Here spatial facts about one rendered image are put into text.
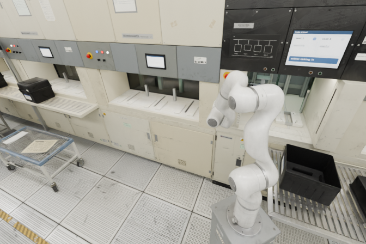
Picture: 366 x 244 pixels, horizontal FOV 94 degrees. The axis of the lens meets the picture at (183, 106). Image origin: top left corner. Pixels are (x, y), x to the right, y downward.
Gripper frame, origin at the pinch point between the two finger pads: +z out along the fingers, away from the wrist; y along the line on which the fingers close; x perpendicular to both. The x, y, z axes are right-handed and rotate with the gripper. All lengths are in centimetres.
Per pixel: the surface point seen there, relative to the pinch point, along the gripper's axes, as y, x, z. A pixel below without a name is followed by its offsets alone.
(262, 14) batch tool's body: 18, 57, 12
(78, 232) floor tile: -111, -120, -85
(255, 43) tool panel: 16.4, 39.6, 12.0
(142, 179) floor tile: -87, -120, -14
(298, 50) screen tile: 42, 36, 12
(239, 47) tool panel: 6.2, 37.0, 12.0
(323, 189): 67, -31, -31
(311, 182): 61, -29, -31
